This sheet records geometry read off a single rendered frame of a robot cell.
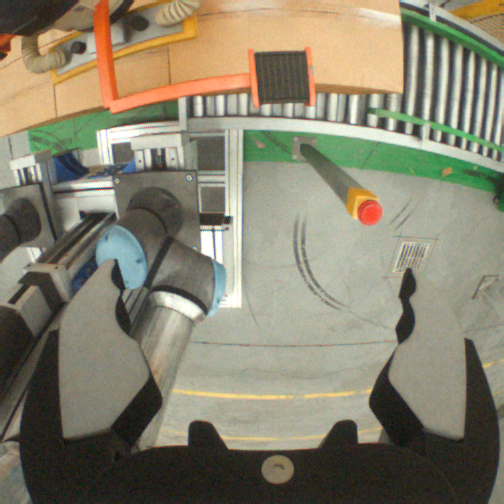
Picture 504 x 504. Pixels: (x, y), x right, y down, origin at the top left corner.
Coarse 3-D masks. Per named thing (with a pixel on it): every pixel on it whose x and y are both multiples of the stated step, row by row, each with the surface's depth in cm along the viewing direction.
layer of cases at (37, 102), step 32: (64, 32) 68; (0, 64) 68; (128, 64) 81; (160, 64) 82; (0, 96) 78; (32, 96) 82; (64, 96) 85; (96, 96) 87; (0, 128) 88; (32, 128) 119
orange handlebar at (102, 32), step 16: (96, 16) 23; (96, 32) 25; (96, 48) 26; (112, 64) 29; (112, 80) 30; (192, 80) 31; (208, 80) 30; (224, 80) 30; (240, 80) 30; (112, 96) 31; (128, 96) 31; (144, 96) 31; (160, 96) 31; (176, 96) 31; (112, 112) 32
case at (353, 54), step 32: (224, 0) 42; (256, 0) 42; (288, 0) 41; (320, 0) 41; (352, 0) 40; (384, 0) 38; (224, 32) 47; (256, 32) 47; (288, 32) 46; (320, 32) 46; (352, 32) 45; (384, 32) 43; (192, 64) 51; (224, 64) 51; (320, 64) 50; (352, 64) 49; (384, 64) 48
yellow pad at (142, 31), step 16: (160, 0) 31; (128, 16) 31; (144, 16) 32; (192, 16) 33; (80, 32) 32; (128, 32) 33; (144, 32) 34; (160, 32) 34; (176, 32) 34; (192, 32) 35; (64, 48) 33; (80, 48) 32; (112, 48) 35; (128, 48) 36; (144, 48) 36; (80, 64) 36; (96, 64) 37; (64, 80) 38
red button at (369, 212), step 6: (360, 204) 61; (366, 204) 60; (372, 204) 60; (378, 204) 60; (360, 210) 61; (366, 210) 61; (372, 210) 60; (378, 210) 60; (360, 216) 62; (366, 216) 61; (372, 216) 61; (378, 216) 61; (366, 222) 62; (372, 222) 62
